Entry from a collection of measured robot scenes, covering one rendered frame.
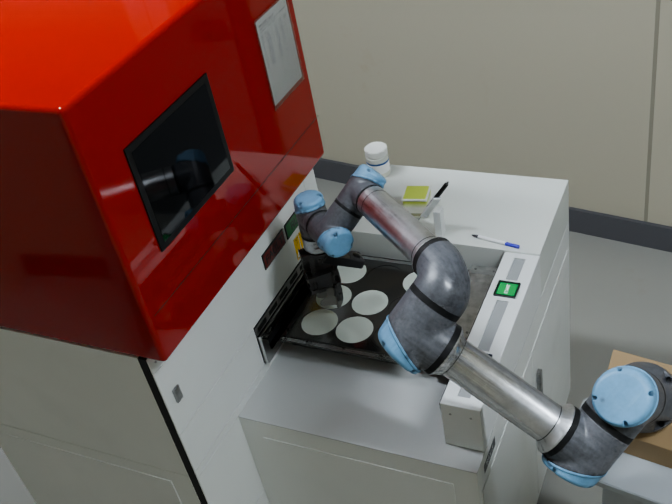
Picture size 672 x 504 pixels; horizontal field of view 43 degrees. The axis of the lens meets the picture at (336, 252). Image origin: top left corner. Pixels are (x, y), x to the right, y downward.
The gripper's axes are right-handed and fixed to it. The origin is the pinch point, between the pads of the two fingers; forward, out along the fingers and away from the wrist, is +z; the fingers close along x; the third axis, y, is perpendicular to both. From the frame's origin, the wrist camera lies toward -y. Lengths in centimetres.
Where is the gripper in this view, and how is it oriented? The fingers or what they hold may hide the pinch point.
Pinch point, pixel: (340, 303)
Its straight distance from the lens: 227.7
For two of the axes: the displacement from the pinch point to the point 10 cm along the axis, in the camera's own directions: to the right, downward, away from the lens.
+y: -9.4, 3.1, -1.3
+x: 2.9, 5.5, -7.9
